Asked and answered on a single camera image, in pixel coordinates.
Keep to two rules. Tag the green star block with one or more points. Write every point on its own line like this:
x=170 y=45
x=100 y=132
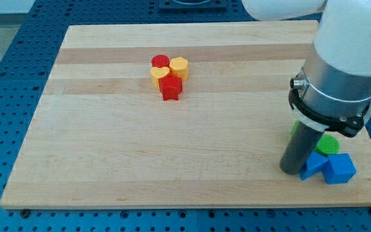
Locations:
x=294 y=128

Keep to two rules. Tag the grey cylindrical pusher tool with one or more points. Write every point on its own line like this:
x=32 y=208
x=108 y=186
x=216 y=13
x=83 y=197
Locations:
x=301 y=145

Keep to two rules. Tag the red cylinder block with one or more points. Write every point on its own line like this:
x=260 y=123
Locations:
x=160 y=61

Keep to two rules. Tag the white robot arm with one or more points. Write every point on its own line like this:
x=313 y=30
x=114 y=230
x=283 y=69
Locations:
x=332 y=91

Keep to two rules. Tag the red star block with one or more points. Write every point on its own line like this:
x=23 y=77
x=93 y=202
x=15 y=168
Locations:
x=170 y=87

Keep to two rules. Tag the green cylinder block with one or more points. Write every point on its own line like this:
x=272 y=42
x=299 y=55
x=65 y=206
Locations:
x=327 y=145

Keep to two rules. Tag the yellow heart block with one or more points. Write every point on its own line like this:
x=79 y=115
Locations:
x=156 y=73

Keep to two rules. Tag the blue triangle block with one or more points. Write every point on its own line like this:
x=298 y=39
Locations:
x=313 y=165

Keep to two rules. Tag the yellow hexagon block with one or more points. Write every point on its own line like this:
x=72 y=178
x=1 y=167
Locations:
x=179 y=66

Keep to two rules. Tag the blue cube block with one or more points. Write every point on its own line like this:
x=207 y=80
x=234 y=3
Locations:
x=339 y=169

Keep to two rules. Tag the wooden board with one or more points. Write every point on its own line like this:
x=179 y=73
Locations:
x=102 y=137

